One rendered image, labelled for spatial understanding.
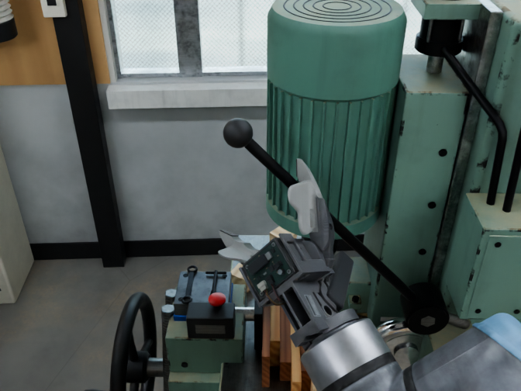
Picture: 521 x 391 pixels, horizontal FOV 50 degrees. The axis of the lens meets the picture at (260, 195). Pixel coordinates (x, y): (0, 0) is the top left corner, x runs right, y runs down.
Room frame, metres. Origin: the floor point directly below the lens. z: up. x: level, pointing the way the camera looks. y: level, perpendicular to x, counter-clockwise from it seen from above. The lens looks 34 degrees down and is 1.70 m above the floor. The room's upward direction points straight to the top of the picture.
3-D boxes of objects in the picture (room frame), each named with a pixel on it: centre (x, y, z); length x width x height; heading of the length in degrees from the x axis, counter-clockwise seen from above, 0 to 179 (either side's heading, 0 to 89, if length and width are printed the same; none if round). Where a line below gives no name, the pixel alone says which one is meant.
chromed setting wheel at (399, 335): (0.59, -0.22, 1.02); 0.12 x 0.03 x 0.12; 89
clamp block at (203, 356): (0.73, 0.10, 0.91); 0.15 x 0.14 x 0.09; 179
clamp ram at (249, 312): (0.73, 0.03, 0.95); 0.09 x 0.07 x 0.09; 179
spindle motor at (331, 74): (0.72, -0.10, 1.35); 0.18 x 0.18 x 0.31
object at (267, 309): (0.71, -0.01, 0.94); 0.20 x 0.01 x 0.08; 179
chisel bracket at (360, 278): (0.72, -0.12, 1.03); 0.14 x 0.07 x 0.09; 89
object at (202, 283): (0.73, 0.10, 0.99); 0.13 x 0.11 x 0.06; 179
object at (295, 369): (0.70, -0.06, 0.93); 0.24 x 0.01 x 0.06; 179
